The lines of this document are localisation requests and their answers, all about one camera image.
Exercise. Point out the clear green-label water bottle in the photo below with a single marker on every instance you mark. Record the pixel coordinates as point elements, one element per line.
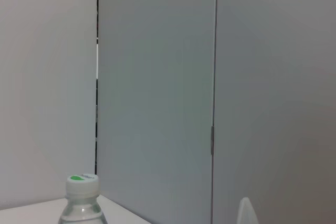
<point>81,200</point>

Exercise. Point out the grey pen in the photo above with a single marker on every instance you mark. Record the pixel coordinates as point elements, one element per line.
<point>246,213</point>

